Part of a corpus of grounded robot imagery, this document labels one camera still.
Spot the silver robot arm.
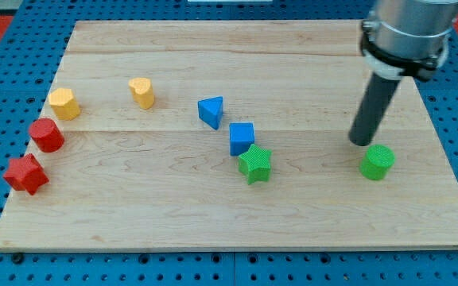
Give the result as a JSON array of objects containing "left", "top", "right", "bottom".
[{"left": 360, "top": 0, "right": 458, "bottom": 82}]

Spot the blue triangle block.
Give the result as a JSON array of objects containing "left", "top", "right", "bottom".
[{"left": 197, "top": 96, "right": 223, "bottom": 129}]

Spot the wooden board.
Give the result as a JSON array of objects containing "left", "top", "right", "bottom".
[{"left": 0, "top": 20, "right": 458, "bottom": 253}]

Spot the blue cube block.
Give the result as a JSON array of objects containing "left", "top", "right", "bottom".
[{"left": 229, "top": 122, "right": 255, "bottom": 156}]

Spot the green star block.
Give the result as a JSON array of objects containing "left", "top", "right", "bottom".
[{"left": 238, "top": 144, "right": 272, "bottom": 184}]

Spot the yellow heart block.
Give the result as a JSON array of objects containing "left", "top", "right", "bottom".
[{"left": 128, "top": 77, "right": 155, "bottom": 110}]

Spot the green cylinder block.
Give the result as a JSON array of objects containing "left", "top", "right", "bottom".
[{"left": 359, "top": 145, "right": 395, "bottom": 180}]

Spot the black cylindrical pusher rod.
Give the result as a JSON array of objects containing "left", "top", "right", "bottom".
[{"left": 348, "top": 73, "right": 400, "bottom": 146}]

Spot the yellow hexagon block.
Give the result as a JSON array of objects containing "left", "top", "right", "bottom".
[{"left": 49, "top": 88, "right": 81, "bottom": 121}]

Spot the red cylinder block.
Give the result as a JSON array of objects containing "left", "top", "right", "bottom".
[{"left": 28, "top": 118, "right": 64, "bottom": 153}]

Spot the red star block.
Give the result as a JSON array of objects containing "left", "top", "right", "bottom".
[{"left": 2, "top": 153, "right": 49, "bottom": 195}]

